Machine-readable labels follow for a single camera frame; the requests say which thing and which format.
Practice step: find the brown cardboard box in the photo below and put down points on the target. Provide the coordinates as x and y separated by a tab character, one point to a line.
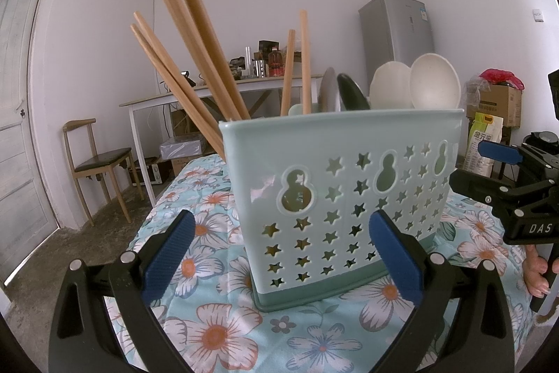
500	104
182	121

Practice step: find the white microwave oven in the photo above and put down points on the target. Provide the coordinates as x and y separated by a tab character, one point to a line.
148	174

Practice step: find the white table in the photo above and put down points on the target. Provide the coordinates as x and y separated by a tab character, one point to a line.
144	101

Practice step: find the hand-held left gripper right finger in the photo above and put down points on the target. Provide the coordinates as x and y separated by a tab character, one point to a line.
395	261

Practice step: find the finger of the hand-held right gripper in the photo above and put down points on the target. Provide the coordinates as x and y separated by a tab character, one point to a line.
480	186
500	152

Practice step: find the steel container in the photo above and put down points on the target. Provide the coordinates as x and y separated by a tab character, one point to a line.
260	68

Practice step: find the wooden chair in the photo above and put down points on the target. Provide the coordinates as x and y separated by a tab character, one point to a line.
102	161

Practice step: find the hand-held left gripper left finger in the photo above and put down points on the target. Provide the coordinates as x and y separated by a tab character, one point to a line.
170	257

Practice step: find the yellow white rice bag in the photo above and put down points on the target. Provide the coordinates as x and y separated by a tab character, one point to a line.
482	145

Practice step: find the floral tablecloth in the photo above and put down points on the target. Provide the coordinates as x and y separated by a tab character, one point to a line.
214	333

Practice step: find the person's right hand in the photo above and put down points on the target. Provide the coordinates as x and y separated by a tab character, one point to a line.
535	274

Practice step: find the silver wrapped box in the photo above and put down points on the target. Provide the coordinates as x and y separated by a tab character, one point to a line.
182	145

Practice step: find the dark brown box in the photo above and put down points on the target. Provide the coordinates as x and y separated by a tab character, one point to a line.
268	45

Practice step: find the red plastic bag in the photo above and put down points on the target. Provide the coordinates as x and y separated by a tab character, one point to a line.
502	77

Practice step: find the red drink bottle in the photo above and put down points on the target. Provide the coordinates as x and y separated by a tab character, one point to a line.
275	64

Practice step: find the clear plastic bag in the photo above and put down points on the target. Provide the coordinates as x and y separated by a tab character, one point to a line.
475	92

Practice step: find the silver metal spoon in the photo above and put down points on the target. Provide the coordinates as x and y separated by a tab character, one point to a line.
353	93
328	91

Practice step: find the black device on stand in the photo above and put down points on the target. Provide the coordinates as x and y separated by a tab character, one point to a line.
189	76

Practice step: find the mint green utensil holder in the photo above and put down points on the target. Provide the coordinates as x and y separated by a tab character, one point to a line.
257	163

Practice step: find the white ceramic spoon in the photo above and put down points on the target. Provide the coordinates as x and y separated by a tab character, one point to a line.
434	80
391	84

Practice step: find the clear glass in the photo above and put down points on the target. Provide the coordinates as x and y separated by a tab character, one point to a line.
248	59

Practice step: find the grey refrigerator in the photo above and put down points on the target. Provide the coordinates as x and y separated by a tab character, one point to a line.
393	36

